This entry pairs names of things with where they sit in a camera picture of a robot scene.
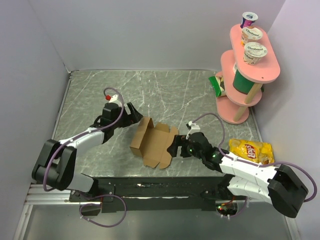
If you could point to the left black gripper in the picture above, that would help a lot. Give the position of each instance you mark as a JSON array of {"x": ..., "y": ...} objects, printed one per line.
[{"x": 134, "y": 117}]

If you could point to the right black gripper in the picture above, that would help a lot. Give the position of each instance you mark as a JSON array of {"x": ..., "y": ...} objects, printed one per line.
[{"x": 179, "y": 140}]

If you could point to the brown cardboard box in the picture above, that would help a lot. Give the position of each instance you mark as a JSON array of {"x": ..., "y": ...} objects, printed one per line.
[{"x": 151, "y": 142}]

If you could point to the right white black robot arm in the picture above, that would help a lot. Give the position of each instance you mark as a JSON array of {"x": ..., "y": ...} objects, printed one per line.
[{"x": 276, "y": 185}]

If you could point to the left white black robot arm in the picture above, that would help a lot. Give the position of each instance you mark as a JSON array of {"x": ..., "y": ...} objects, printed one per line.
[{"x": 55, "y": 166}]

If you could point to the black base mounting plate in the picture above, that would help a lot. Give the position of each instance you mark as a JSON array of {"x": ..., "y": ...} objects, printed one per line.
[{"x": 158, "y": 193}]

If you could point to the pink three-tier shelf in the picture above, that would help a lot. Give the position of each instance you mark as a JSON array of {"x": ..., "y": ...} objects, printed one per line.
[{"x": 233, "y": 107}]

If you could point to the green snack bag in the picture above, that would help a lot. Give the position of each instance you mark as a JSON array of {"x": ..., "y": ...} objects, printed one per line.
[{"x": 218, "y": 85}]

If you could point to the yellow chip bag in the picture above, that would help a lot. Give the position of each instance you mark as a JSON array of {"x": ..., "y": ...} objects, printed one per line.
[{"x": 255, "y": 151}]

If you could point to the green cylindrical can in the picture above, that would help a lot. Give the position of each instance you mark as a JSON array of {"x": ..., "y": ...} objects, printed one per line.
[{"x": 240, "y": 83}]

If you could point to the front Chobani yogurt cup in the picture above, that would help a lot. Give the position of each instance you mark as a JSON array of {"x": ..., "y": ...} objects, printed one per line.
[{"x": 254, "y": 52}]

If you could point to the chobani yogurt cup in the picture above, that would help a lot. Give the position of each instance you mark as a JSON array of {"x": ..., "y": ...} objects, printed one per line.
[
  {"x": 250, "y": 34},
  {"x": 254, "y": 52}
]

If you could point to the middle Chobani yogurt cup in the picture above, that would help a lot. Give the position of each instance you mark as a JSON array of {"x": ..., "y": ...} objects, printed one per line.
[{"x": 250, "y": 34}]

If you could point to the purple lid yogurt cup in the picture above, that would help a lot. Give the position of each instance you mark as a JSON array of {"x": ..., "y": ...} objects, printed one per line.
[{"x": 248, "y": 19}]

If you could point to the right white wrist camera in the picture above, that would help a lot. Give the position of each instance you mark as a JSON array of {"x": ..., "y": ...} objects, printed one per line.
[{"x": 193, "y": 127}]

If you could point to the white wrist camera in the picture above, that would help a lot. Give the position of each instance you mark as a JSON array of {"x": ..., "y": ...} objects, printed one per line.
[
  {"x": 193, "y": 127},
  {"x": 115, "y": 99}
]

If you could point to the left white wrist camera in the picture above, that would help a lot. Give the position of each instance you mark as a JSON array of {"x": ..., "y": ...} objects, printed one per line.
[{"x": 115, "y": 99}]

